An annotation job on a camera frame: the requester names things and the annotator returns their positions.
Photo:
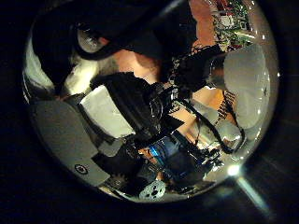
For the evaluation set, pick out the black piece of clothing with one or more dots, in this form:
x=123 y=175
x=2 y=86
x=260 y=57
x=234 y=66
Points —
x=140 y=25

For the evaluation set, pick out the striped floor rug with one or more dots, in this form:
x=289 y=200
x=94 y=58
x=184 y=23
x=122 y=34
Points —
x=225 y=105

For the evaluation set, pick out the green circuit board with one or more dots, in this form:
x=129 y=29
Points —
x=232 y=21

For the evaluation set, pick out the black control box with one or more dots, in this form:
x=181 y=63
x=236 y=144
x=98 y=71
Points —
x=157 y=151

